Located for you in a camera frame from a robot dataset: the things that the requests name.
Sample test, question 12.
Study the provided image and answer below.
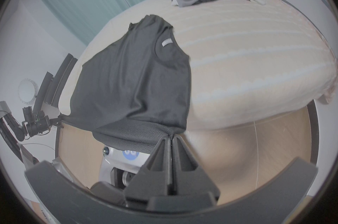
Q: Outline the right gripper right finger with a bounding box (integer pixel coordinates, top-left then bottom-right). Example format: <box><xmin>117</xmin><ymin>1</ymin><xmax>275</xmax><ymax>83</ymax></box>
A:
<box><xmin>172</xmin><ymin>135</ymin><xmax>221</xmax><ymax>200</ymax></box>

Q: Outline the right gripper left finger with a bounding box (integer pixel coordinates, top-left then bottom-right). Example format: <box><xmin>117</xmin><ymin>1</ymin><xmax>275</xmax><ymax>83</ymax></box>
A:
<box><xmin>124</xmin><ymin>136</ymin><xmax>173</xmax><ymax>202</ymax></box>

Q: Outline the black T-shirt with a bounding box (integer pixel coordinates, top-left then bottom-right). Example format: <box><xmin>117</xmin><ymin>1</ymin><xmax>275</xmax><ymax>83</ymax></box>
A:
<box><xmin>59</xmin><ymin>14</ymin><xmax>192</xmax><ymax>153</ymax></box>

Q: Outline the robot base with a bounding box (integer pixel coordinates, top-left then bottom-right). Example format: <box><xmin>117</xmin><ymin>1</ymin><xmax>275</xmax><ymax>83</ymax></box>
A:
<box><xmin>51</xmin><ymin>146</ymin><xmax>152</xmax><ymax>189</ymax></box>

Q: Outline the bed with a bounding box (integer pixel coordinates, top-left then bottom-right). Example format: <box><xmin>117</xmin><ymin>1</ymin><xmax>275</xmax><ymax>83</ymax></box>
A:
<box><xmin>57</xmin><ymin>0</ymin><xmax>338</xmax><ymax>131</ymax></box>

